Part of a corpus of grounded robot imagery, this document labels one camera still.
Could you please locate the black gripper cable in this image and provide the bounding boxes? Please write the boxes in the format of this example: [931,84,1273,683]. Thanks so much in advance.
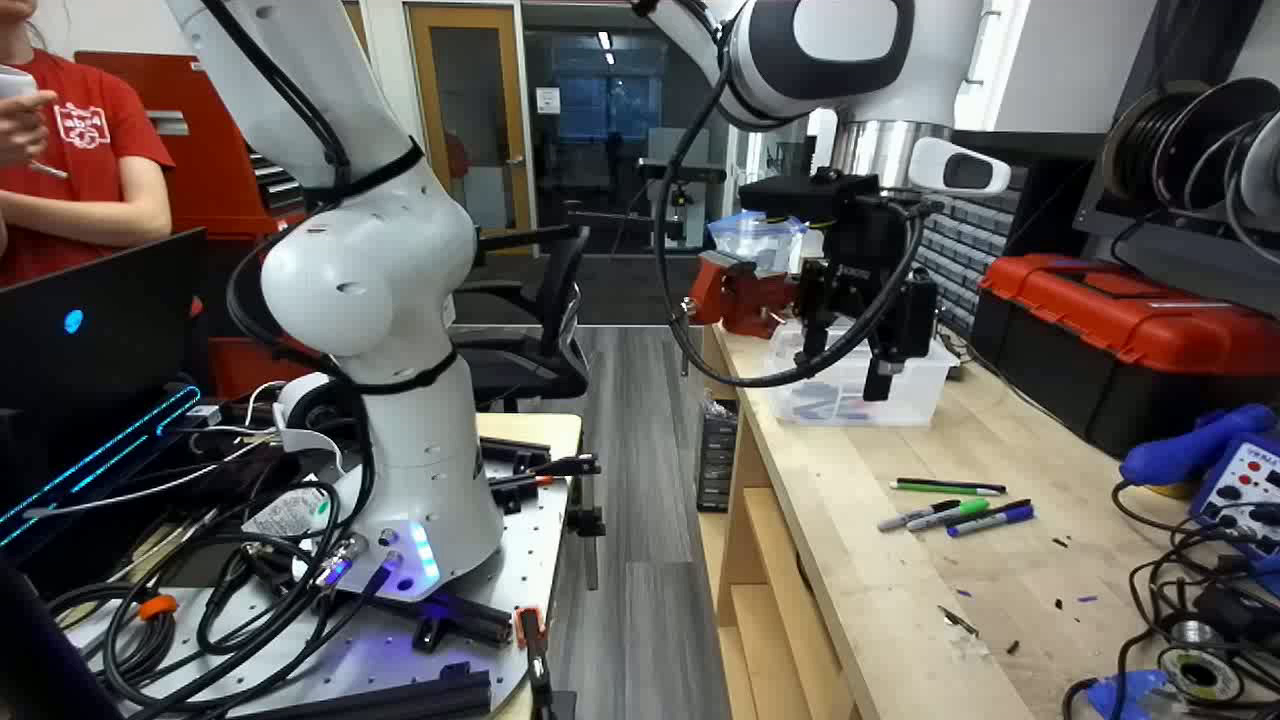
[656,70,929,391]

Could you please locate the black case with blue edge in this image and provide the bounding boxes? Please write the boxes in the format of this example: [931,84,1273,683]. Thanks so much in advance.
[0,381,207,551]

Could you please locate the thin dark green pen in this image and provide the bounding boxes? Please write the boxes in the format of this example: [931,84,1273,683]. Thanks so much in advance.
[890,472,1011,500]

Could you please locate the clear plastic box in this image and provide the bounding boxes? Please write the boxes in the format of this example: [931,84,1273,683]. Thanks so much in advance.
[764,333,960,430]

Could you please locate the black office chair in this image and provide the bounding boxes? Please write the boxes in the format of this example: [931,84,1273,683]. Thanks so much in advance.
[447,216,602,411]

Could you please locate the black computer monitor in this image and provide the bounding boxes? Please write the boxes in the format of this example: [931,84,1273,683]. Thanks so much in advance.
[0,224,211,448]

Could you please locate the red handled black clamp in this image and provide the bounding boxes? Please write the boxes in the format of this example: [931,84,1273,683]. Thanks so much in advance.
[512,605,561,720]

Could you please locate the clear plastic bag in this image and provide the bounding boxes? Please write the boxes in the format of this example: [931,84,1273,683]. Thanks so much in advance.
[704,206,824,279]

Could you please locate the red bench vise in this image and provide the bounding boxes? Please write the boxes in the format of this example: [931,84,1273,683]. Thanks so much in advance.
[683,252,803,341]

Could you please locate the black bench cable bundle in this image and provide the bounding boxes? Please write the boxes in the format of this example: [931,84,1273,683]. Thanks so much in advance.
[1062,474,1280,720]

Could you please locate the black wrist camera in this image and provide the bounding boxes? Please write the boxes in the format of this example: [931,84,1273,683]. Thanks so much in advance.
[737,167,860,224]

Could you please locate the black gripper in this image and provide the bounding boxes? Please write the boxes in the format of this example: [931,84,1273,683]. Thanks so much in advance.
[798,193,939,405]

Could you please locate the black power strip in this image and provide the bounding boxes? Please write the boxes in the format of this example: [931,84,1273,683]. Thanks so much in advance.
[692,405,741,519]

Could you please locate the black bar clamp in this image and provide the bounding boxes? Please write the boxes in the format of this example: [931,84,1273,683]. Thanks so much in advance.
[476,430,604,519]

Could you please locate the person hand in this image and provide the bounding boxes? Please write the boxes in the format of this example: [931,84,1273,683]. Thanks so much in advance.
[0,84,66,171]

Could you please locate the black toggle clamp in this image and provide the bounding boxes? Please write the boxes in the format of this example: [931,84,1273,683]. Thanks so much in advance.
[410,589,519,658]

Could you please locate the black parts drawer cabinet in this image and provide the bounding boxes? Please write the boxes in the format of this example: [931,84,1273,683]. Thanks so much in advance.
[918,182,1023,341]

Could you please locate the person left forearm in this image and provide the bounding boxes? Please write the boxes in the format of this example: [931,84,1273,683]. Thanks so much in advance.
[0,180,180,252]

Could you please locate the metal robot mounting plate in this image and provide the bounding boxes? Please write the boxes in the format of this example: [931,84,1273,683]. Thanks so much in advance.
[51,407,594,720]

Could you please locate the wooden framed glass door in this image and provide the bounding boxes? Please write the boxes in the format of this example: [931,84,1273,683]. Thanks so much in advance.
[405,0,539,239]

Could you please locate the red and black toolbox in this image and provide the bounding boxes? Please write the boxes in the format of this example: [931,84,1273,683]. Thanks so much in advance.
[970,246,1280,461]

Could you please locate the blue marker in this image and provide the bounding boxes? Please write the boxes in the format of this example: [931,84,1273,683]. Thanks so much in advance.
[946,495,1041,539]

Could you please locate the black base cable bundle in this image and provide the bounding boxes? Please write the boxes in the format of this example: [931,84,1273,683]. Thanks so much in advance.
[50,396,391,710]

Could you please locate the person red shirt torso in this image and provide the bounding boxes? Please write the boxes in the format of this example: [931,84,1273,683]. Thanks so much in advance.
[0,48,180,293]

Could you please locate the black wire spool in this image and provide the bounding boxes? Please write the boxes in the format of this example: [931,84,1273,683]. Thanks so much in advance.
[1108,84,1207,213]
[1152,70,1280,232]

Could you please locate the red tool cabinet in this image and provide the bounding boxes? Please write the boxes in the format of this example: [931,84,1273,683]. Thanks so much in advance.
[73,48,292,405]

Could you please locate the blue soldering station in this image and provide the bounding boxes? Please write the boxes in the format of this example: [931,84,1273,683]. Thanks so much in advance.
[1188,436,1280,551]

